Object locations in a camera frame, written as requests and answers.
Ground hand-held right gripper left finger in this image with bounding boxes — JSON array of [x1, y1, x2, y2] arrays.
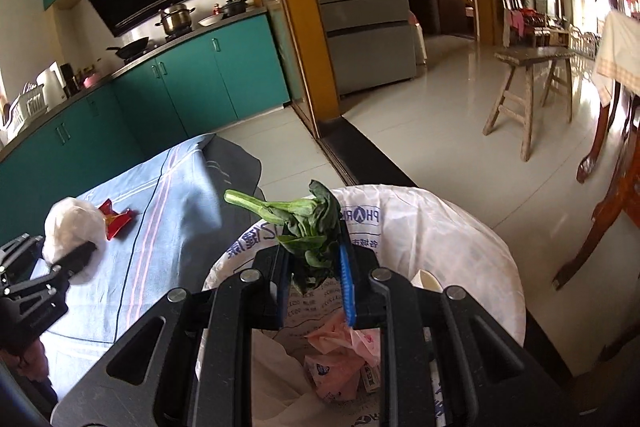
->
[[52, 234, 292, 427]]

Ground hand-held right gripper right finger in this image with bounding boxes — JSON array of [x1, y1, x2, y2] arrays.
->
[[337, 227, 576, 427]]

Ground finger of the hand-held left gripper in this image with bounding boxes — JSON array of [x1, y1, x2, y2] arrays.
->
[[49, 241, 99, 277]]

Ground white plastic bag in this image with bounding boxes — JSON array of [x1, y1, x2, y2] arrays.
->
[[41, 197, 109, 286]]

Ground green leafy vegetable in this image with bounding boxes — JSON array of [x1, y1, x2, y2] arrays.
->
[[223, 179, 344, 294]]

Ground pink plastic wrapper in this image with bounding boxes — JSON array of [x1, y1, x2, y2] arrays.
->
[[304, 311, 382, 404]]

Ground bin with white printed liner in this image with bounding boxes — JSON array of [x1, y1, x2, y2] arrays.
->
[[197, 184, 527, 427]]

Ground red snack wrapper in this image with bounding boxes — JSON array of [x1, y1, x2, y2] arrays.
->
[[97, 200, 136, 241]]

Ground grey cloth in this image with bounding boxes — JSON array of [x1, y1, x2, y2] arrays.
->
[[204, 134, 264, 229]]

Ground blue striped cloth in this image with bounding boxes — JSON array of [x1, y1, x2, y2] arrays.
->
[[29, 134, 237, 408]]

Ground black door threshold strip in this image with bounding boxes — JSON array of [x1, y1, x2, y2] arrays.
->
[[319, 116, 421, 188]]

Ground white dish rack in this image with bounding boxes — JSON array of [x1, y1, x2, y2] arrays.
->
[[0, 90, 46, 144]]

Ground white kitchen appliance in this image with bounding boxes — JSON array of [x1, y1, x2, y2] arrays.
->
[[35, 61, 69, 103]]

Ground black kitchen appliance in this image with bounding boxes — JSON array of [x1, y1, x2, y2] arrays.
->
[[60, 62, 81, 96]]

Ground teal base cabinets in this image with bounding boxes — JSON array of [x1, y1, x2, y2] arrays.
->
[[0, 14, 292, 249]]

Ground black wok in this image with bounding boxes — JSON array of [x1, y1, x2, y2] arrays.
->
[[104, 36, 151, 60]]

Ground white bag beside refrigerator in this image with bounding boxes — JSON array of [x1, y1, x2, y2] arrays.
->
[[407, 11, 429, 66]]

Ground steel stock pot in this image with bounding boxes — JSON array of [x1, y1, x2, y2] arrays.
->
[[153, 3, 197, 34]]

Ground grey multi-door refrigerator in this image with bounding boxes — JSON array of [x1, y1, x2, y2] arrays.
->
[[292, 0, 419, 98]]

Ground wooden bench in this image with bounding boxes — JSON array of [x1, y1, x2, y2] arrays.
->
[[482, 46, 579, 163]]

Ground dark dining chairs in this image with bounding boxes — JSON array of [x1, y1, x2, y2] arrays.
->
[[494, 0, 551, 48]]

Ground cream checked tablecloth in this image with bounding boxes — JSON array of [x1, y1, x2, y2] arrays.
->
[[592, 10, 640, 108]]

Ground wide wooden door frame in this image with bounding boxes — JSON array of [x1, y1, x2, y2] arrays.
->
[[257, 0, 347, 141]]

